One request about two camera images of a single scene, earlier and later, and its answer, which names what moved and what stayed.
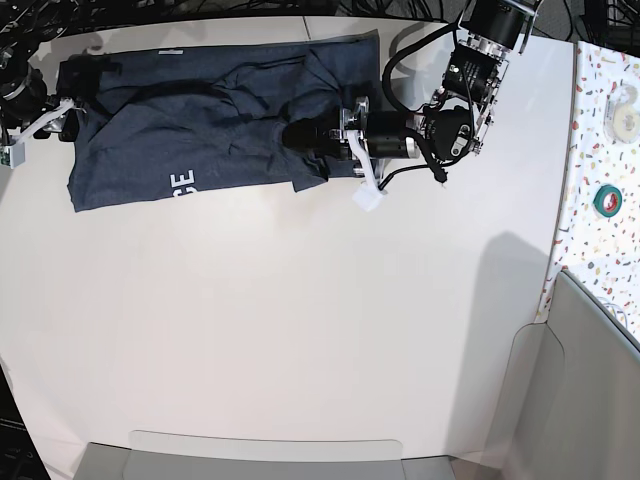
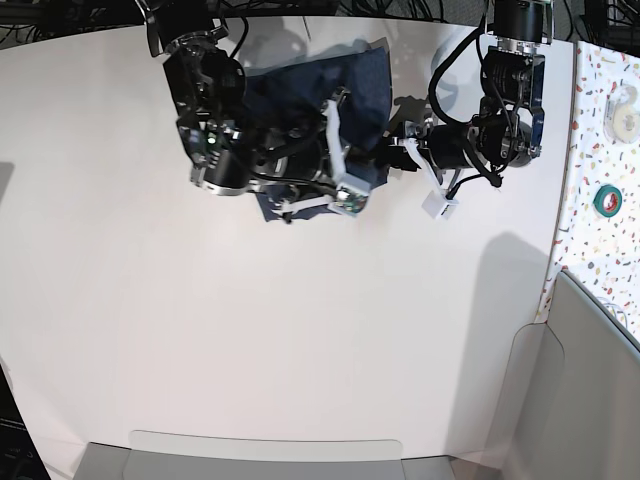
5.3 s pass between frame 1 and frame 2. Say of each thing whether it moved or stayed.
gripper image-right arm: moved
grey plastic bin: stayed
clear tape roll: stayed
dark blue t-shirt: moved
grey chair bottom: stayed
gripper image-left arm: moved
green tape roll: stayed
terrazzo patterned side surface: stayed
